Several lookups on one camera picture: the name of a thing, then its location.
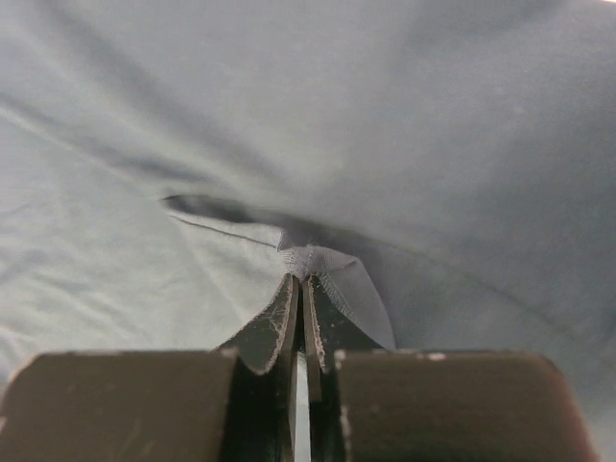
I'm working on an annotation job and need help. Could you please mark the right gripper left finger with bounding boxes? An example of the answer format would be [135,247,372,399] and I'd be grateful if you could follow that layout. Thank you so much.
[1,275,299,461]

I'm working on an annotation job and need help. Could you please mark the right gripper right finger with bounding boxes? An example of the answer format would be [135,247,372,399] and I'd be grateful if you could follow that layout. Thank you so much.
[302,276,599,461]

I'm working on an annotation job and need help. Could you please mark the grey-blue t shirt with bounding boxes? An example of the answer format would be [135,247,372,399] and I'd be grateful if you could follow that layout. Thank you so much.
[1,1,615,452]

